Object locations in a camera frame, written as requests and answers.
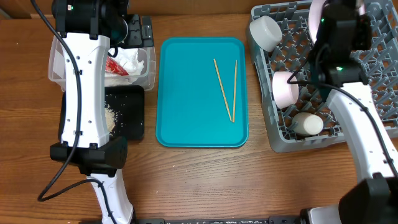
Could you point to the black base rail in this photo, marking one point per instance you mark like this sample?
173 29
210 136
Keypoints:
269 220

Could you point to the grey dishwasher rack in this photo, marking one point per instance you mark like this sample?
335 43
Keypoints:
379 64

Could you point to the small white plate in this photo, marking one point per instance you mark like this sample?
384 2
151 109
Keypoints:
284 94

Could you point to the grey metal bowl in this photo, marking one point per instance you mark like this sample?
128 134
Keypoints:
266 33

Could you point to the large white plate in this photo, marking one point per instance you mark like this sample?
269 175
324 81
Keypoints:
315 14

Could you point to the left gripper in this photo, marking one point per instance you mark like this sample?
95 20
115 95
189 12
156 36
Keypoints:
139 41

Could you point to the left wooden chopstick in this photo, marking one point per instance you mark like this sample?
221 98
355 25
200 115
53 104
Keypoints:
222 89

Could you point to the black rectangular tray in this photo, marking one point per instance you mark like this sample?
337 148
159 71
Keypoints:
102 113

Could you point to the teal serving tray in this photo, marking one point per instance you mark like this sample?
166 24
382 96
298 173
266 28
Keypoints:
190 107

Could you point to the white paper cup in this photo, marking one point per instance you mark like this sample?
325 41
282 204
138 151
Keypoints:
307 124

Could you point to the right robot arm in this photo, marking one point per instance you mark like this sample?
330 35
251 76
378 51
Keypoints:
337 28

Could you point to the right wooden chopstick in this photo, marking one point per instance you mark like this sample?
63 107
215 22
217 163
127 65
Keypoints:
234 92

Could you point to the white napkin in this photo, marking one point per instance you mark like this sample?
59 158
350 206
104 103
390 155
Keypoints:
128 59

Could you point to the red snack wrapper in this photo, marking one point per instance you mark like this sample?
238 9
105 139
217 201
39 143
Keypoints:
114 68

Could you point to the clear plastic waste bin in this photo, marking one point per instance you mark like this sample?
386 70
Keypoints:
145 80

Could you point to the wooden chopstick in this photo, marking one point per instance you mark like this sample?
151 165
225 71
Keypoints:
234 92
222 89

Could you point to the rice pile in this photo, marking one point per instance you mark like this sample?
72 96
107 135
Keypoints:
125 115

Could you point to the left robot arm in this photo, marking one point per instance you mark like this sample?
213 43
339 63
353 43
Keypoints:
86 31

